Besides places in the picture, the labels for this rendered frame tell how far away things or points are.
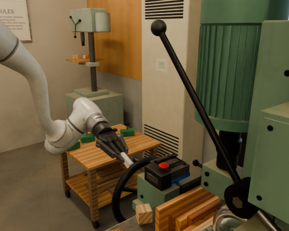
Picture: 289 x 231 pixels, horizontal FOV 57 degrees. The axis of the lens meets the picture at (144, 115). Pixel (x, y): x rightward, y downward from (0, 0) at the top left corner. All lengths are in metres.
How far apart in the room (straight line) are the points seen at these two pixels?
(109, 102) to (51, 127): 1.77
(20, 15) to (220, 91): 3.00
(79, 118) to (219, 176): 0.70
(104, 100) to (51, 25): 1.20
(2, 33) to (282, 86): 0.72
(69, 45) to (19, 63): 2.71
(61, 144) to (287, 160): 0.96
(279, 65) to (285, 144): 0.17
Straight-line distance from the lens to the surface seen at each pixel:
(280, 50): 0.51
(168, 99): 2.21
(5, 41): 0.88
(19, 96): 3.47
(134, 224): 0.78
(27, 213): 2.44
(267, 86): 0.53
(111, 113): 2.92
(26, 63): 0.94
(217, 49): 0.57
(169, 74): 2.16
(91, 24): 2.72
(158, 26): 0.59
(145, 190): 0.86
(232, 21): 0.55
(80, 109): 1.20
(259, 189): 0.44
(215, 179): 0.71
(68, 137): 1.19
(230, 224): 0.59
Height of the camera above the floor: 1.41
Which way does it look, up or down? 18 degrees down
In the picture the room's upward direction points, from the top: straight up
